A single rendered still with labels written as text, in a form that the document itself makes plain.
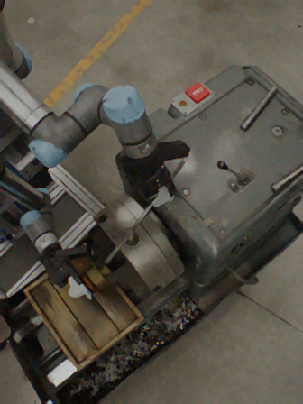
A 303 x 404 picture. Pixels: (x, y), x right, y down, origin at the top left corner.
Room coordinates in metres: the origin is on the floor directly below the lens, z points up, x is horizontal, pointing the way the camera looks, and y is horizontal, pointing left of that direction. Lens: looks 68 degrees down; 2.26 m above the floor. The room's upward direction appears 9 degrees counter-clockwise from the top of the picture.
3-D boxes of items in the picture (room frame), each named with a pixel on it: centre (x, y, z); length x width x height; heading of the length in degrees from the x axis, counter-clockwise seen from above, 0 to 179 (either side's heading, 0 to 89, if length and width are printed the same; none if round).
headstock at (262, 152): (0.54, -0.26, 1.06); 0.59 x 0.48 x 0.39; 120
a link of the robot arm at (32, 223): (0.45, 0.41, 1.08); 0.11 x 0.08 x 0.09; 30
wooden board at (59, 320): (0.19, 0.32, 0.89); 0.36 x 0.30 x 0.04; 30
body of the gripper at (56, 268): (0.30, 0.34, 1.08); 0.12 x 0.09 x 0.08; 30
